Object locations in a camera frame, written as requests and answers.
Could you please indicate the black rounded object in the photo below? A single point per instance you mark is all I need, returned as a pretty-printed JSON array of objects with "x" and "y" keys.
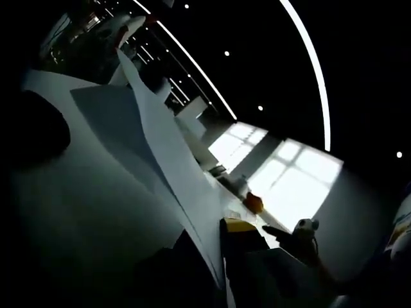
[{"x": 41, "y": 128}]

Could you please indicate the orange bag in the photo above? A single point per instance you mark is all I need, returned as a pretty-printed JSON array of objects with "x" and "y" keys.
[{"x": 255, "y": 202}]

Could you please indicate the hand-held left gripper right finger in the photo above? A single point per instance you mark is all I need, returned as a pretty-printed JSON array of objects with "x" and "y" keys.
[{"x": 257, "y": 276}]

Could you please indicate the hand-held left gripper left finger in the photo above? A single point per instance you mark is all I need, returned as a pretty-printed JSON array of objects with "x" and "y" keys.
[{"x": 173, "y": 282}]

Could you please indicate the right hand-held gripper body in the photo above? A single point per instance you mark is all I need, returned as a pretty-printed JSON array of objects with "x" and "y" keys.
[{"x": 305, "y": 227}]

